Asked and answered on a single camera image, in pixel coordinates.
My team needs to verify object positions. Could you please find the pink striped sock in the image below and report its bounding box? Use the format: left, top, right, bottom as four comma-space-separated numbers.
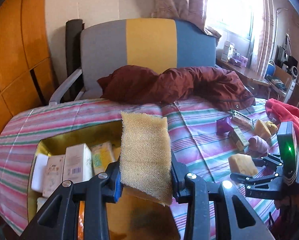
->
248, 135, 269, 158

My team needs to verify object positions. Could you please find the green small box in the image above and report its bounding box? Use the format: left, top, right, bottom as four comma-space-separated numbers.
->
229, 127, 249, 152

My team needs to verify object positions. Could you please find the striped tablecloth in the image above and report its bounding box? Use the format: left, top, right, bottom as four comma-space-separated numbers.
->
0, 97, 290, 240

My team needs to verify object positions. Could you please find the red fleece garment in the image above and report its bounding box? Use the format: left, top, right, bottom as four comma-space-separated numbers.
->
265, 98, 299, 145

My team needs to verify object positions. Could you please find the maroon down jacket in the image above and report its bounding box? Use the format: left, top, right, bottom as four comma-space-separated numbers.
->
97, 65, 256, 111

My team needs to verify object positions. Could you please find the black rolled mat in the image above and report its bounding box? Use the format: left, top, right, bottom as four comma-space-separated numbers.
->
65, 19, 84, 100

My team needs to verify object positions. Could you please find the grey yellow blue chair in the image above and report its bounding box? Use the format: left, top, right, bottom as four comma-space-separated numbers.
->
49, 18, 216, 105

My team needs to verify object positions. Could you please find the yellow sponge cube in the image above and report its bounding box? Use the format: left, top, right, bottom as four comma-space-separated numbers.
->
228, 153, 258, 176

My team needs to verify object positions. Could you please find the pink curtain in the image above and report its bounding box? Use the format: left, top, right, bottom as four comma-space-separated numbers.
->
152, 0, 275, 76

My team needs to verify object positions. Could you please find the purple snack packet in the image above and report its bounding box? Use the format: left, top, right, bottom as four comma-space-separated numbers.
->
216, 116, 233, 134

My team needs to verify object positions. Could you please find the orange muffin snack bag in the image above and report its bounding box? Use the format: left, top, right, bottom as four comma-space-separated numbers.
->
77, 201, 85, 240

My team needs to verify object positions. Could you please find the white flat box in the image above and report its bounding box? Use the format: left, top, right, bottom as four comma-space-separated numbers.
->
31, 153, 49, 193

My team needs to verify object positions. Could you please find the orange wooden cabinet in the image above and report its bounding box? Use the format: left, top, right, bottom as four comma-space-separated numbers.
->
0, 0, 57, 134

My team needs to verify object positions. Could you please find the green cracker packet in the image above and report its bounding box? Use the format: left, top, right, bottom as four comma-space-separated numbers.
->
231, 110, 254, 129

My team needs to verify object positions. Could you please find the yellow sponge block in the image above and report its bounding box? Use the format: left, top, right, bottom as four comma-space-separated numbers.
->
120, 112, 172, 206

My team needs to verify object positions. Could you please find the white red-text box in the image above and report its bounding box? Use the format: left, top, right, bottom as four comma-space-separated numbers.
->
43, 154, 65, 198

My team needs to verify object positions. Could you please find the yellow sponge wedge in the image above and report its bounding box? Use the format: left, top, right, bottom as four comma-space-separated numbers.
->
254, 119, 271, 141

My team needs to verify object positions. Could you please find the yellow green cracker pack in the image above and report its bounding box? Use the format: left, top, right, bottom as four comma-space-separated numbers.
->
91, 141, 116, 175

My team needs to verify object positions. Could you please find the yellow plush toy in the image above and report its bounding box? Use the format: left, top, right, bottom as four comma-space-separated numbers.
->
266, 121, 278, 136

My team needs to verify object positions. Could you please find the wooden side desk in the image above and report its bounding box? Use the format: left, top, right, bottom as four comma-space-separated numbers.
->
216, 59, 296, 102

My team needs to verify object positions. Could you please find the white barcode box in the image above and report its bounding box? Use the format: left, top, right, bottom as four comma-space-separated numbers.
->
63, 144, 93, 183

